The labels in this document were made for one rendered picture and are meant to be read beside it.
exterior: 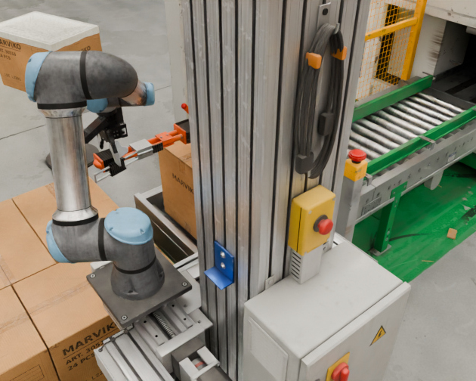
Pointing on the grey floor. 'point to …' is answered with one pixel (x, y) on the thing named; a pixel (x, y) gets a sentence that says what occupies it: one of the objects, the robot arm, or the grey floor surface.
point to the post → (350, 198)
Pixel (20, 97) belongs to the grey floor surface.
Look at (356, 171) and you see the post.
